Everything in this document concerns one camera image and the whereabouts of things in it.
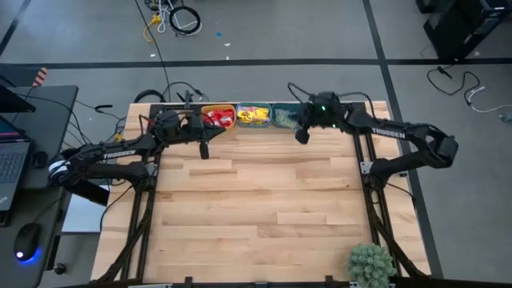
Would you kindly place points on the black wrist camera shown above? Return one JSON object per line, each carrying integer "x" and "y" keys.
{"x": 204, "y": 151}
{"x": 302, "y": 137}

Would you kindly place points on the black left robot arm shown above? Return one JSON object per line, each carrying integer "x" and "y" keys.
{"x": 120, "y": 154}

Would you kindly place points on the black caster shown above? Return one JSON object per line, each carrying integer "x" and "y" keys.
{"x": 59, "y": 269}

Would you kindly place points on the small green potted plant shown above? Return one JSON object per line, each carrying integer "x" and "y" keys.
{"x": 370, "y": 266}

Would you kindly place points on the black monitor edge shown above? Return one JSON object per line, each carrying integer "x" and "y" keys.
{"x": 12, "y": 102}

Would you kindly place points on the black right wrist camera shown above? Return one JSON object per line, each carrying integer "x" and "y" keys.
{"x": 302, "y": 137}

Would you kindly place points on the black desk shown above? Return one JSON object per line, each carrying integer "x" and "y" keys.
{"x": 52, "y": 120}

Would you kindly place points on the orange black striped block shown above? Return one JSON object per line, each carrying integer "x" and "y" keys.
{"x": 40, "y": 76}

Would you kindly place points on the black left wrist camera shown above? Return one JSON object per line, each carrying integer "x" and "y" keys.
{"x": 204, "y": 151}

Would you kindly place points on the dark teal plastic bin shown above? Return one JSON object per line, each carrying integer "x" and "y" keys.
{"x": 280, "y": 107}

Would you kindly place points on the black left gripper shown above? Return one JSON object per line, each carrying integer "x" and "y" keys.
{"x": 178, "y": 126}

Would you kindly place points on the light teal plastic bin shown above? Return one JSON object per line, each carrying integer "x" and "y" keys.
{"x": 254, "y": 126}

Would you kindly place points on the red Skittles candy pack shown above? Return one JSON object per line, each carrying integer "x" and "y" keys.
{"x": 226, "y": 118}
{"x": 212, "y": 118}

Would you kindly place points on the orange plastic bin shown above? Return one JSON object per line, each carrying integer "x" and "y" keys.
{"x": 234, "y": 120}

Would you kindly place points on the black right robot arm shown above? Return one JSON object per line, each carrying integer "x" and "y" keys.
{"x": 388, "y": 133}

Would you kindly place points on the black computer mouse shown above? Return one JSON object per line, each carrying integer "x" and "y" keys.
{"x": 26, "y": 240}

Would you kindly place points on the grey laptop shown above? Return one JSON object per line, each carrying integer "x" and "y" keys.
{"x": 12, "y": 164}

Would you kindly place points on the clear green candy pack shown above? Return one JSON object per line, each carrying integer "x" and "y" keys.
{"x": 285, "y": 118}

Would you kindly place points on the small black device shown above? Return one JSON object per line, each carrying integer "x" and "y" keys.
{"x": 40, "y": 160}

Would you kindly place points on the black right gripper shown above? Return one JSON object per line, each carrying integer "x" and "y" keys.
{"x": 325, "y": 114}

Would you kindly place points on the black aluminium table frame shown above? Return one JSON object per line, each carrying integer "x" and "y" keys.
{"x": 224, "y": 285}

